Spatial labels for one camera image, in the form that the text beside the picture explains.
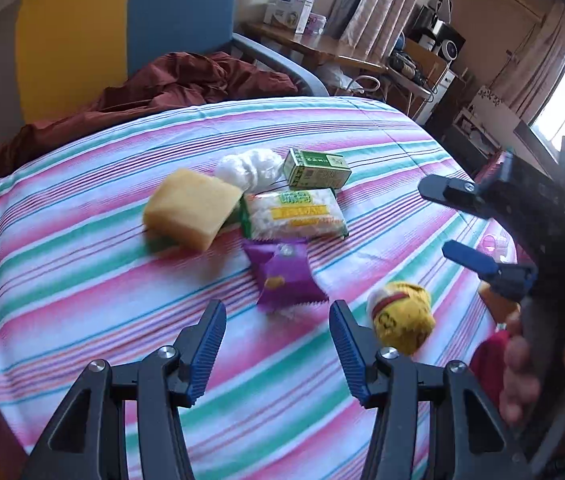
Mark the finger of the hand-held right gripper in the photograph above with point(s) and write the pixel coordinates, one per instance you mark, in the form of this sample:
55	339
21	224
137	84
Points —
445	191
465	255

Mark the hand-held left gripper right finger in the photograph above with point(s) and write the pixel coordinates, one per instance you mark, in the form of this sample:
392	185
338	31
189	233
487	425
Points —
347	350

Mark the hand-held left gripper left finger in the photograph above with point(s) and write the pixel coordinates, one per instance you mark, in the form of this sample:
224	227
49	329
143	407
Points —
207	350

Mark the purple snack packet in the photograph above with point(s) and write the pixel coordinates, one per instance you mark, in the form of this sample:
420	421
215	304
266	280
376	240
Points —
282	275

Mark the green box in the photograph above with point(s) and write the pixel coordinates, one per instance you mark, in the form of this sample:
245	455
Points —
315	170

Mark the person's right hand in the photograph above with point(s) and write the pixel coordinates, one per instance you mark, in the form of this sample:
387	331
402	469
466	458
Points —
517	380

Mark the pink plastic container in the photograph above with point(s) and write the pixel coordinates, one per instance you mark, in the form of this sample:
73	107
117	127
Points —
493	245

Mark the orange sponge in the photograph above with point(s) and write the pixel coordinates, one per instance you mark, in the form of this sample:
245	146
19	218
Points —
497	305

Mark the yellow plush toy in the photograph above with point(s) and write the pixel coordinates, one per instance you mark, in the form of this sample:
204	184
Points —
402	320

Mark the white cabinet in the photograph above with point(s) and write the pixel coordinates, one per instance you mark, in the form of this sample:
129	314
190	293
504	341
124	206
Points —
482	120

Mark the red cloth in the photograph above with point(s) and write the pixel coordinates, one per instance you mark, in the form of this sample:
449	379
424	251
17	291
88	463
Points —
487	365

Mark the striped bed sheet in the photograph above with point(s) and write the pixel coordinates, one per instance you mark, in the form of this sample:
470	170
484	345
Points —
112	285

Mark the cluttered wooden shelf unit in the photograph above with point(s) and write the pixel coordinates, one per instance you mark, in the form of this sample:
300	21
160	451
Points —
427	60

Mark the yellow sponge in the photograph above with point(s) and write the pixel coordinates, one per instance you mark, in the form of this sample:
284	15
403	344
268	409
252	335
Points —
187	210

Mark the white yellow snack packet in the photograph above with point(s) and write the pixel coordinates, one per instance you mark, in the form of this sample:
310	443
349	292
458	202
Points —
292	212

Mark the beige curtain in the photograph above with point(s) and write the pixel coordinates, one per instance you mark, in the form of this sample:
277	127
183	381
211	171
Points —
537	60

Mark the white plastic bag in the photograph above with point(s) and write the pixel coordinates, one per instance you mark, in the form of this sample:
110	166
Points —
250	170

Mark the wooden desk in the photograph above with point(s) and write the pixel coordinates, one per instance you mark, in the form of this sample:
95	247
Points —
312	47

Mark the pink patterned curtain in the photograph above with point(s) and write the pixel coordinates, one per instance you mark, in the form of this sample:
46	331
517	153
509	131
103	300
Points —
377	5

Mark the small pink tub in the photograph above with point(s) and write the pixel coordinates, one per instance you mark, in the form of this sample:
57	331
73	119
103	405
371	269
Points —
316	24

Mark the white cardboard box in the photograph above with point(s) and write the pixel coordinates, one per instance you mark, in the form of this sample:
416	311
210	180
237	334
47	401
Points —
287	10

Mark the maroon blanket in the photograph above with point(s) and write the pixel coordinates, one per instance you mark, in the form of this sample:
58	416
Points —
172	85

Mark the grey yellow blue armchair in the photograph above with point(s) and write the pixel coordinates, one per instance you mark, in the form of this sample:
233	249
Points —
162	10

